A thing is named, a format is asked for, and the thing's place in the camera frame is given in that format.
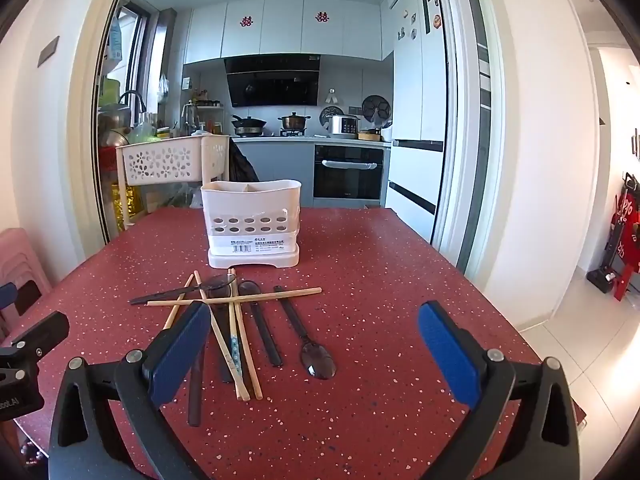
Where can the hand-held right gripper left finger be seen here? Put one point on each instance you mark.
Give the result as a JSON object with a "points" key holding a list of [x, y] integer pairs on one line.
{"points": [[180, 350]]}

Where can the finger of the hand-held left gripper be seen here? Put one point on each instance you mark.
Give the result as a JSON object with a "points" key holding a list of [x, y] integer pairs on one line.
{"points": [[7, 297], [45, 332]]}

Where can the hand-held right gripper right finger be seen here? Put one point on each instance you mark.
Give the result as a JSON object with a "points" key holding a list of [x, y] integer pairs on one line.
{"points": [[447, 355]]}

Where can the wooden chopstick with blue print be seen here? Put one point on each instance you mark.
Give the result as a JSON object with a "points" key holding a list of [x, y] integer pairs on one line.
{"points": [[234, 355]]}

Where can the white plastic utensil holder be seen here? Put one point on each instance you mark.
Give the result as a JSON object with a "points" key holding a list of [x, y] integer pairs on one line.
{"points": [[250, 255]]}

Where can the pink plastic chair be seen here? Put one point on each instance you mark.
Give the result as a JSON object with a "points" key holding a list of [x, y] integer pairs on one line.
{"points": [[20, 260]]}

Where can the gold foil bag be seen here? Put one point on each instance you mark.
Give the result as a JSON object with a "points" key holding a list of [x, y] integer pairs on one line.
{"points": [[131, 210]]}

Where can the black floor device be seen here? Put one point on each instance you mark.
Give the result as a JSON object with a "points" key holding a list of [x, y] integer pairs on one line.
{"points": [[602, 280]]}

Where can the white flower-cutout basket cart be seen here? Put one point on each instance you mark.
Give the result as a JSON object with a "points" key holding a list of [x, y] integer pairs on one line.
{"points": [[160, 160]]}

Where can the black shopping bag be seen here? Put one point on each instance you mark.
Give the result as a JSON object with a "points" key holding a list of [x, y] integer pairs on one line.
{"points": [[243, 165]]}

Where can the black built-in oven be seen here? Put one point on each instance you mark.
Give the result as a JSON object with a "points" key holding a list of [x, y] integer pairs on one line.
{"points": [[347, 180]]}

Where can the metal basin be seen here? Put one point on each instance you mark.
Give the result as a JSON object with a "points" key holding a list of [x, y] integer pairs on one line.
{"points": [[114, 122]]}

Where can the grey lower kitchen cabinets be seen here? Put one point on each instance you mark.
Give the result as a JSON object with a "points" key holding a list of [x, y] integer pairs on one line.
{"points": [[285, 165]]}

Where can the red hanging decoration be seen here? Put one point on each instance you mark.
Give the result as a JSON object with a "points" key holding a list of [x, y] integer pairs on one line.
{"points": [[627, 240]]}

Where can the black wok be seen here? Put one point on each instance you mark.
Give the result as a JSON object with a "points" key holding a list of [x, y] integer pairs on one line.
{"points": [[248, 124]]}

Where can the curved kitchen faucet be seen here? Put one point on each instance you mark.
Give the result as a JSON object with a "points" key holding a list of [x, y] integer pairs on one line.
{"points": [[132, 94]]}

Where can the white spice rack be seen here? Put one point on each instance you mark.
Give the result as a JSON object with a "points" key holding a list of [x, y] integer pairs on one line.
{"points": [[207, 112]]}

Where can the white refrigerator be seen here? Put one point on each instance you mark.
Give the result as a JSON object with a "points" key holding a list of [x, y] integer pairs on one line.
{"points": [[417, 110]]}

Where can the silver rice cooker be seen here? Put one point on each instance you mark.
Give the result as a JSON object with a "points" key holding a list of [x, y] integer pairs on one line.
{"points": [[343, 126]]}

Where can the steel cooking pot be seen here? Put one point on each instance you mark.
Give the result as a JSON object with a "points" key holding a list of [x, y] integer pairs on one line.
{"points": [[293, 122]]}

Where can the black round divided tray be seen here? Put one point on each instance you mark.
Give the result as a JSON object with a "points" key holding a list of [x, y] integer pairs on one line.
{"points": [[376, 110]]}

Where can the clear hanging plastic bag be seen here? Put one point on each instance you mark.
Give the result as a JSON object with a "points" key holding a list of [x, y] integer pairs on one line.
{"points": [[163, 89]]}

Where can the dark round patterned plate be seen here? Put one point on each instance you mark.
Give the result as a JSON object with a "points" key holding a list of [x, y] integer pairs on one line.
{"points": [[331, 112]]}

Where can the blue hanging packet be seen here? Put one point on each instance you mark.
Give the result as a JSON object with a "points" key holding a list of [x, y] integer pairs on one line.
{"points": [[115, 37]]}

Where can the black range hood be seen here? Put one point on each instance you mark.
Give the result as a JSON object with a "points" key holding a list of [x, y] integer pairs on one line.
{"points": [[272, 80]]}

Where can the red paper decal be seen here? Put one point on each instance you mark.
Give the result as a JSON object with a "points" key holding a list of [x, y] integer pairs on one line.
{"points": [[246, 21], [322, 16]]}

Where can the white upper kitchen cabinets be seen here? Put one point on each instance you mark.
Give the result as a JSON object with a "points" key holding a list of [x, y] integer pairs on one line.
{"points": [[280, 30]]}

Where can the grey wall switch plate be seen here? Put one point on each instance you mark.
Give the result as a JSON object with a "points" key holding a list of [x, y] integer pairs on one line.
{"points": [[48, 51]]}

